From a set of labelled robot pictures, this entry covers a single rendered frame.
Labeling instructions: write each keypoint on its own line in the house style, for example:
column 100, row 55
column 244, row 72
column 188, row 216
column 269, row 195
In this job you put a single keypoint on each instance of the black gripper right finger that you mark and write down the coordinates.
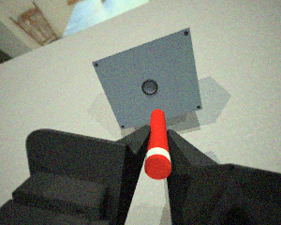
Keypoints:
column 201, row 191

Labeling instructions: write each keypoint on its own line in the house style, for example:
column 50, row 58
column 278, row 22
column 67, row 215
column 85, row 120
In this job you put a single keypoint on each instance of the grey sloped panel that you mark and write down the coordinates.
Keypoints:
column 160, row 74

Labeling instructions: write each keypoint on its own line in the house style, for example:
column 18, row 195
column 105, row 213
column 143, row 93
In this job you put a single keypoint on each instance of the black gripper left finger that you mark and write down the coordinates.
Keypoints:
column 115, row 164

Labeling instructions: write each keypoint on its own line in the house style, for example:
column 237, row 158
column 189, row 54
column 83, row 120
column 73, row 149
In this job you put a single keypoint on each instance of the red peg with white band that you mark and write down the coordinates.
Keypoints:
column 157, row 160

